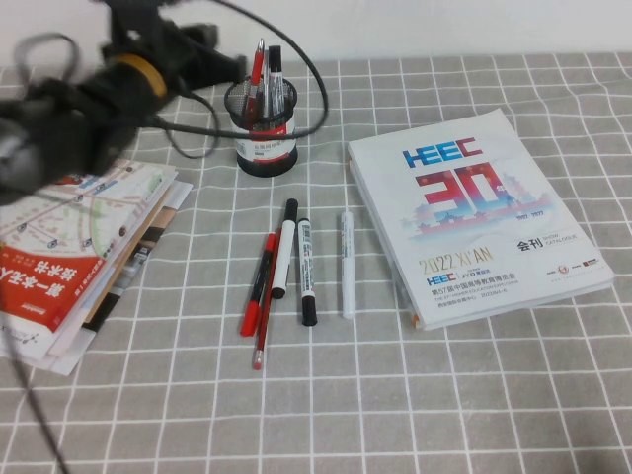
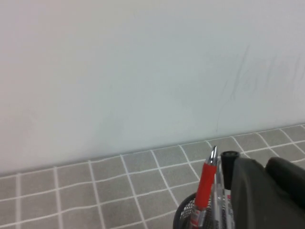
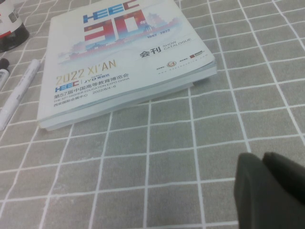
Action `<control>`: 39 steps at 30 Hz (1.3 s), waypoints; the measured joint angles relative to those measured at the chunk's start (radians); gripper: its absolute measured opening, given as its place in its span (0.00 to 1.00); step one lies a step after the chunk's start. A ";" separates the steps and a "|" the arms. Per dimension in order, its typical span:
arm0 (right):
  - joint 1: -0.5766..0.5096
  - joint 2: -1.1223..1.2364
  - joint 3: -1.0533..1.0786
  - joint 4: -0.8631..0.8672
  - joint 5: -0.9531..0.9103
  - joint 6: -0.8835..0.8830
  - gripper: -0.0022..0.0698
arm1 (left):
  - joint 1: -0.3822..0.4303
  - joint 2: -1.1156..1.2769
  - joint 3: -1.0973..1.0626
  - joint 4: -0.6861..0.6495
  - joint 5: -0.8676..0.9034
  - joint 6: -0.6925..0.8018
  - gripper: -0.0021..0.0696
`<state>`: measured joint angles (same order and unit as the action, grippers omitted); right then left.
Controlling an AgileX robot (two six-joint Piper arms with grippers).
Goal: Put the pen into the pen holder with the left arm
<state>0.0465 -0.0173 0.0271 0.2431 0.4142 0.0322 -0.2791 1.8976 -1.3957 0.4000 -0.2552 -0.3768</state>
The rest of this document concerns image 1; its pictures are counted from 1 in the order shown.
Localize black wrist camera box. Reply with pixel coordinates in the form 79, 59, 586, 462
178, 22, 222, 48

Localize black mesh pen holder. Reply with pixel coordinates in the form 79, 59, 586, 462
224, 78, 300, 175

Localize white paper folder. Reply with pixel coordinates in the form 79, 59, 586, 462
39, 180, 195, 377

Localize black looped cable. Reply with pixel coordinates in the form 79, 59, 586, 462
12, 31, 83, 95

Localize white HEEC catalogue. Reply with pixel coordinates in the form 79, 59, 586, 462
347, 108, 616, 331

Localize thick black camera cable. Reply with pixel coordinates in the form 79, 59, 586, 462
147, 0, 331, 160

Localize black marker with white label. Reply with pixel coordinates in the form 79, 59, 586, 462
294, 216, 321, 327

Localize red pencil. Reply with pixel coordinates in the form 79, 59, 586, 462
251, 227, 282, 371

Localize black silver marker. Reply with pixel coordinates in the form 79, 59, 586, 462
264, 44, 288, 118

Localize red click pen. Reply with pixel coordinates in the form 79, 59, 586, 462
245, 38, 267, 118

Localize white marker with black caps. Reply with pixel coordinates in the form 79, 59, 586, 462
271, 197, 299, 300

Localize thin black hanging cable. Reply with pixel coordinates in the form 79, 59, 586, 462
0, 285, 70, 474

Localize thin beige edged book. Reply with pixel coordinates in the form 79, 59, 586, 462
48, 195, 172, 356

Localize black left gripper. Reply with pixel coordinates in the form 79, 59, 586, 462
101, 0, 248, 95

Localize red and black pen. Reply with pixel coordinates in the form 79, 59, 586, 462
240, 232, 277, 338

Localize stack of red-white magazines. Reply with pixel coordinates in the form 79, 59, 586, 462
0, 165, 180, 369

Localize white pen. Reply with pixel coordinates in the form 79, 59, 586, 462
339, 210, 357, 320

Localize photo cover magazine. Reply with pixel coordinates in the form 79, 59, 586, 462
81, 197, 187, 333

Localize red white map cover book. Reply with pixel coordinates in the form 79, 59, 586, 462
0, 158, 169, 336

